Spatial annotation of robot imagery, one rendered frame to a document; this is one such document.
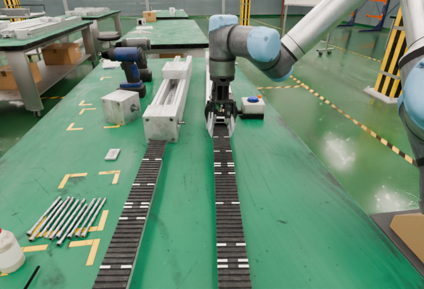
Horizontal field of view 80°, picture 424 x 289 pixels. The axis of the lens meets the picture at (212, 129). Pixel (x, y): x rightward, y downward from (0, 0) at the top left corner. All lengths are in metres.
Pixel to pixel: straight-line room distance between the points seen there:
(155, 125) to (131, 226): 0.36
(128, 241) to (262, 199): 0.30
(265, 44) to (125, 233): 0.48
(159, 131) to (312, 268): 0.54
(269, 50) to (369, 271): 0.47
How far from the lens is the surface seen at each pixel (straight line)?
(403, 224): 0.64
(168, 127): 0.80
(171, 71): 1.16
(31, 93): 3.25
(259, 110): 0.97
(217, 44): 0.68
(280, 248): 0.54
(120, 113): 0.95
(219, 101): 0.71
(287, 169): 0.73
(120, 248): 0.51
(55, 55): 4.70
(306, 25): 0.73
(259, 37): 0.61
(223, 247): 0.49
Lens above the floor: 1.20
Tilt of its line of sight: 28 degrees down
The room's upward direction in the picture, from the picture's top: straight up
